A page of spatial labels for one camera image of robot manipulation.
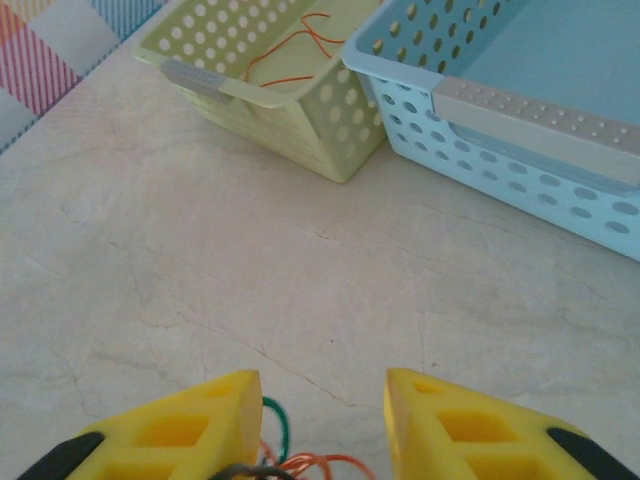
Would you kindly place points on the green perforated plastic basket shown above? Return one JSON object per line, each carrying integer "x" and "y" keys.
{"x": 330, "y": 115}

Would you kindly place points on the blue perforated plastic basket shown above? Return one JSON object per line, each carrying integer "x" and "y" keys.
{"x": 525, "y": 50}

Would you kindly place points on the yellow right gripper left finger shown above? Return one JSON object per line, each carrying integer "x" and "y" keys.
{"x": 125, "y": 450}

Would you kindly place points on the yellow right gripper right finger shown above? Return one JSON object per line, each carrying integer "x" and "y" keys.
{"x": 420, "y": 425}

